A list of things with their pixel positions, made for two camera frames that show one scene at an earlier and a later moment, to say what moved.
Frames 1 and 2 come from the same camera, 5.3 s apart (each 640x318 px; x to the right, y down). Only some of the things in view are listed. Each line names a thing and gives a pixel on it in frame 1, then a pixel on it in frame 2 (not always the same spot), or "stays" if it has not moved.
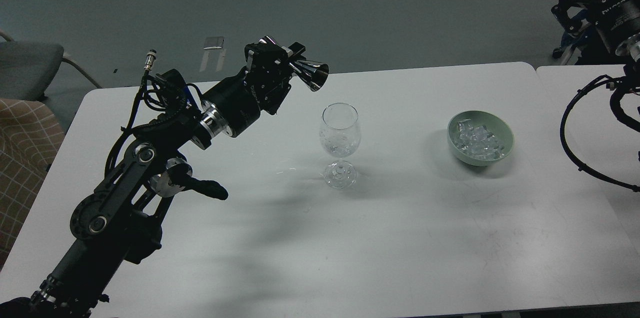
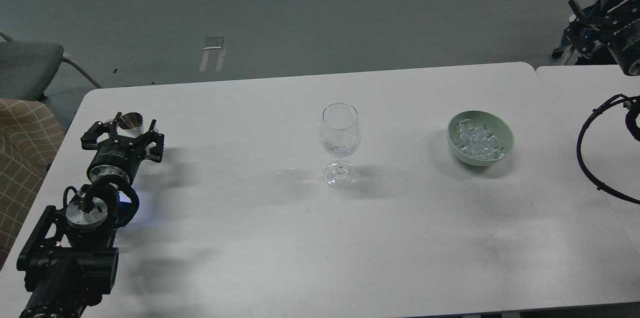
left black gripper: (235, 103) to (117, 154)
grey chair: (26, 68) stays
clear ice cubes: (477, 140) stays
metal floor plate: (213, 42) stays
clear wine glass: (340, 136) stays
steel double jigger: (313, 75) to (130, 124)
